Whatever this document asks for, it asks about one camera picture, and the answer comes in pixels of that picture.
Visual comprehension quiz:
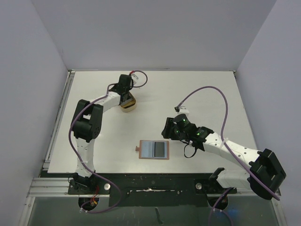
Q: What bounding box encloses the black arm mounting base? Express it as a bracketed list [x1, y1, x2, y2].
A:
[68, 173, 225, 207]

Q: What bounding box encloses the black wire loop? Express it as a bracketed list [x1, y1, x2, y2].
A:
[183, 144, 197, 159]

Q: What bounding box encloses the yellow card tray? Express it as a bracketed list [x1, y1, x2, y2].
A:
[120, 93, 137, 113]

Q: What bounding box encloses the purple cable under right base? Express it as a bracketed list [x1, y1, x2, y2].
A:
[208, 186, 234, 226]

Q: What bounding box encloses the tan leather card holder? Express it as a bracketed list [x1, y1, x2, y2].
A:
[135, 140, 169, 160]

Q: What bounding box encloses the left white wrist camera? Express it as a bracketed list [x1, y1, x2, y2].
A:
[130, 73, 139, 87]

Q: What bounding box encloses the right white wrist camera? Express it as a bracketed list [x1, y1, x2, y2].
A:
[174, 106, 190, 116]

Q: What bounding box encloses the aluminium frame rail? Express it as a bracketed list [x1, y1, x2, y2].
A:
[41, 70, 76, 171]

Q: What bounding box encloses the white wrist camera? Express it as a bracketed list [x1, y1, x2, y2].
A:
[174, 106, 190, 116]
[130, 73, 139, 87]

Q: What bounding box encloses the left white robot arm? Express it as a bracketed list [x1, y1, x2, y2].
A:
[68, 72, 138, 194]

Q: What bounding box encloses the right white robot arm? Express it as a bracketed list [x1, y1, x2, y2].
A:
[161, 114, 286, 200]

